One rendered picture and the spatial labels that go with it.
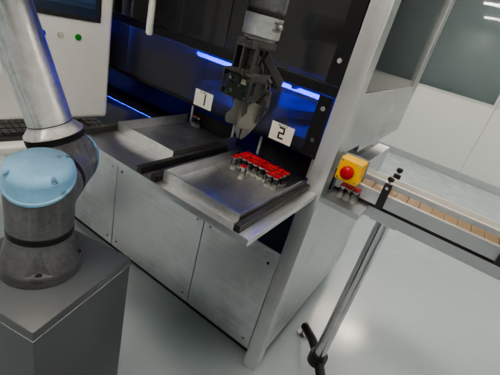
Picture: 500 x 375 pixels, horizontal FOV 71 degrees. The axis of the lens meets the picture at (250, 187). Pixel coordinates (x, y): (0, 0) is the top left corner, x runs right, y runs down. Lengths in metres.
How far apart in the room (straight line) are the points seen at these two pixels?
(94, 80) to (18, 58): 0.82
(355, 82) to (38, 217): 0.83
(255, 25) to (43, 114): 0.44
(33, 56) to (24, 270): 0.39
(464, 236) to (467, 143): 4.51
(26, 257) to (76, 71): 0.93
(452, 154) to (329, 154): 4.67
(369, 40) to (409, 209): 0.52
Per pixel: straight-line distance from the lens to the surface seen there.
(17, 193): 0.70
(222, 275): 1.51
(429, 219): 1.20
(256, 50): 0.71
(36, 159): 0.73
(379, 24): 1.05
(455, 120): 5.65
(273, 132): 1.17
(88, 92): 1.58
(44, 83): 0.78
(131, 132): 1.23
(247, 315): 1.53
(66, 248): 0.77
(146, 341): 1.71
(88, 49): 1.54
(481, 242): 1.21
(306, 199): 1.09
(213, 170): 1.10
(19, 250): 0.76
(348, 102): 1.06
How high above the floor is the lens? 1.34
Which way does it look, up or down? 26 degrees down
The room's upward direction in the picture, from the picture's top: 15 degrees clockwise
